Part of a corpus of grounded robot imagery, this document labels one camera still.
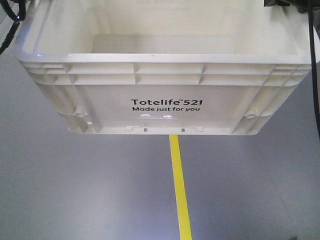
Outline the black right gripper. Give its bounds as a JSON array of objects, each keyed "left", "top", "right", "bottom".
[{"left": 263, "top": 0, "right": 320, "bottom": 13}]

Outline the white plastic tote box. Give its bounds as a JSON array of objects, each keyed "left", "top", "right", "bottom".
[{"left": 15, "top": 0, "right": 311, "bottom": 136}]

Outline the yellow floor tape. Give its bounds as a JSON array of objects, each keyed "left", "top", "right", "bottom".
[{"left": 169, "top": 135, "right": 193, "bottom": 240}]

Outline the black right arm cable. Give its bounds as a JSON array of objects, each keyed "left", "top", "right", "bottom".
[{"left": 306, "top": 0, "right": 320, "bottom": 141}]

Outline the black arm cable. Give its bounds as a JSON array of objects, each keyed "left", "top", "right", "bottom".
[
  {"left": 306, "top": 0, "right": 320, "bottom": 141},
  {"left": 0, "top": 0, "right": 28, "bottom": 55}
]

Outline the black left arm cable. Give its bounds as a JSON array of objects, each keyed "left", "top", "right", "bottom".
[{"left": 0, "top": 0, "right": 28, "bottom": 55}]

